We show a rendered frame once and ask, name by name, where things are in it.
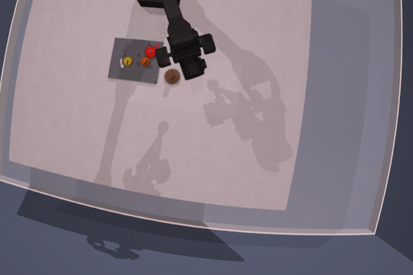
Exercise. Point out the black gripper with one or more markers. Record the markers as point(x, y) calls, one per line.
point(162, 54)

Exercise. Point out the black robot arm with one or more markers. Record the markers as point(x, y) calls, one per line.
point(181, 38)

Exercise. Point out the yellow gear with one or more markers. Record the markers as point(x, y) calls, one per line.
point(129, 60)

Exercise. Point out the brown gear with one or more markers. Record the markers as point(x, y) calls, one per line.
point(171, 76)

